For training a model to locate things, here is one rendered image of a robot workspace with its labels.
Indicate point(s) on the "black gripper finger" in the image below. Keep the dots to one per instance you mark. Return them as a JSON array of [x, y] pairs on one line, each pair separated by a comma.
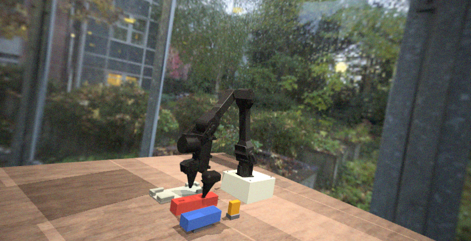
[[191, 178], [207, 187]]

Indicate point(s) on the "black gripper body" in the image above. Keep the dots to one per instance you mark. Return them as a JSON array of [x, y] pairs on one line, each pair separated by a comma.
[[209, 176]]

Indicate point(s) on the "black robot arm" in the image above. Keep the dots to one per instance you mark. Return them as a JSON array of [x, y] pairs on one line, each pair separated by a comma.
[[200, 137]]

